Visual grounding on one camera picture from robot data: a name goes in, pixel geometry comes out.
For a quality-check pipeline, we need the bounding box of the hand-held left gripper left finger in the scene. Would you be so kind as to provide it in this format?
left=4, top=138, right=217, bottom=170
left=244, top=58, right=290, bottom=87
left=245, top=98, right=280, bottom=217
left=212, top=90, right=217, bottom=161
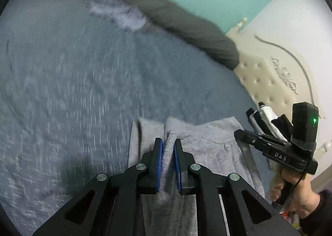
left=32, top=137, right=164, bottom=236

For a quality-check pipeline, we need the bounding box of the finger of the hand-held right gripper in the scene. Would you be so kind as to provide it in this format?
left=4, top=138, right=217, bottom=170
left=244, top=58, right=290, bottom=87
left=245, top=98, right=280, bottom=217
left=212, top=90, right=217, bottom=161
left=234, top=129, right=288, bottom=150

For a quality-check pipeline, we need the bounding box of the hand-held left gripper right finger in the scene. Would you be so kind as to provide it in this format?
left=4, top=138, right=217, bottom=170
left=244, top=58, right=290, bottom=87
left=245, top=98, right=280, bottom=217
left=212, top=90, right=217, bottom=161
left=174, top=139, right=300, bottom=236

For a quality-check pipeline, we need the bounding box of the person's right forearm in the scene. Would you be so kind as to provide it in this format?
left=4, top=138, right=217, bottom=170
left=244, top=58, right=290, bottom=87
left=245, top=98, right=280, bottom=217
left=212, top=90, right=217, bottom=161
left=298, top=190, right=332, bottom=236

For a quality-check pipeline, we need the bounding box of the person's right hand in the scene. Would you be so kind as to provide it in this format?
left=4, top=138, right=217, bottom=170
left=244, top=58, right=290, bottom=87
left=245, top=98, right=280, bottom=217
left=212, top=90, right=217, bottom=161
left=270, top=165, right=321, bottom=217

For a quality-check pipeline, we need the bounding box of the white folded garment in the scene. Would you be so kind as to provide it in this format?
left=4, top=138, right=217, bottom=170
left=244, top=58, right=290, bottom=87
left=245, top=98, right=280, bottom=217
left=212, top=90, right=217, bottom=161
left=258, top=102, right=281, bottom=138

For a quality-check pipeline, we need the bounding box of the cream tufted headboard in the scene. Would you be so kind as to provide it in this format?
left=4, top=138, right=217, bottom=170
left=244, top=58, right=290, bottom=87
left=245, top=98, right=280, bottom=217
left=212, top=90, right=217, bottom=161
left=225, top=17, right=332, bottom=156

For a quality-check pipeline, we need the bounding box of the dark grey rolled duvet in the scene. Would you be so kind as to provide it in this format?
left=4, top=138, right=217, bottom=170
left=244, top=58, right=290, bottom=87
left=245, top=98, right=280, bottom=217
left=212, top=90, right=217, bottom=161
left=18, top=0, right=239, bottom=71

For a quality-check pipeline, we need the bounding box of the blue crumpled garment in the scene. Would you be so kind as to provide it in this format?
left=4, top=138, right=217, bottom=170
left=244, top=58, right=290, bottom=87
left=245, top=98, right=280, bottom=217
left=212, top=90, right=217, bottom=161
left=85, top=0, right=148, bottom=32

